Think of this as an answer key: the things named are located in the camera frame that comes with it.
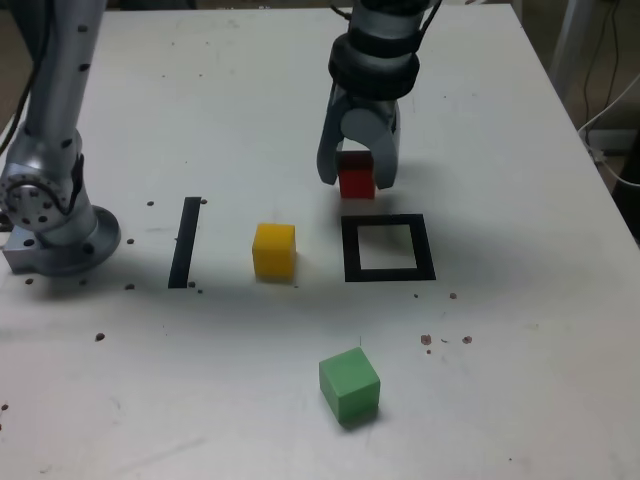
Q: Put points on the green cube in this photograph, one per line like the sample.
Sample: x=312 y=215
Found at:
x=350 y=385

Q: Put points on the black tape strip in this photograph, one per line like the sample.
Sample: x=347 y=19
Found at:
x=184 y=245

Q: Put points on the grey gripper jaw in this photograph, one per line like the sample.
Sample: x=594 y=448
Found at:
x=327 y=150
x=387 y=160

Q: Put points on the black tape square outline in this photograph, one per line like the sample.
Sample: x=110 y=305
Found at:
x=350 y=250

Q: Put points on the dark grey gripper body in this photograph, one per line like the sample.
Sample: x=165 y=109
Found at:
x=387 y=106

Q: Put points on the grey metal frame leg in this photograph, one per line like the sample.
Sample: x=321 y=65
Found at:
x=570 y=40

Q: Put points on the yellow cube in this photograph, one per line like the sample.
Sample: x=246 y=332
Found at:
x=272 y=252

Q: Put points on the red cube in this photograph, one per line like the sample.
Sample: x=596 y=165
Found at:
x=356 y=185

